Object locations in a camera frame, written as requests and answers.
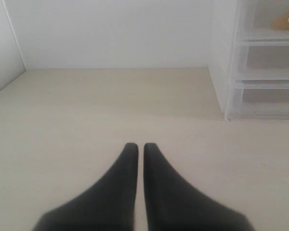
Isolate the white plastic drawer cabinet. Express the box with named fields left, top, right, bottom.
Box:
left=208, top=0, right=289, bottom=120

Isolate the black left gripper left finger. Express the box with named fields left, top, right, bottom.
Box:
left=34, top=143, right=139, bottom=231

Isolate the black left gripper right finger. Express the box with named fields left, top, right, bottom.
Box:
left=143, top=143, right=254, bottom=231

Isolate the yellow wedge block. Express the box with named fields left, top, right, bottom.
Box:
left=272, top=10, right=289, bottom=30

